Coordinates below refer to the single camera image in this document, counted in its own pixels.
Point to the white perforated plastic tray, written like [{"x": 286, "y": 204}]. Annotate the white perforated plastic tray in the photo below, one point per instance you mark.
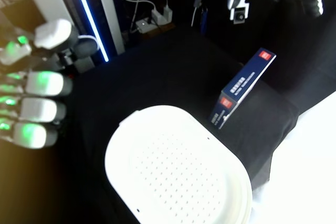
[{"x": 178, "y": 166}]

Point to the dark blue carton box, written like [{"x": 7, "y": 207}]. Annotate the dark blue carton box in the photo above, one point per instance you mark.
[{"x": 246, "y": 82}]

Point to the white power adapter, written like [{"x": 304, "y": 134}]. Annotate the white power adapter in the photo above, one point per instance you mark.
[{"x": 143, "y": 25}]

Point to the narrow white post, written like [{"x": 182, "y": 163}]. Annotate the narrow white post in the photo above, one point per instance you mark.
[{"x": 110, "y": 11}]

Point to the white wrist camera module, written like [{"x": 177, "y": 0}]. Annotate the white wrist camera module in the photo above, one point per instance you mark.
[{"x": 239, "y": 15}]

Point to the black table cloth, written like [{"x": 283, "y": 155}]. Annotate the black table cloth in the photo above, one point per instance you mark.
[{"x": 162, "y": 77}]

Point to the glowing white light strip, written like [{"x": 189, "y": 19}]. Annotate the glowing white light strip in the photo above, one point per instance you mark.
[{"x": 89, "y": 16}]

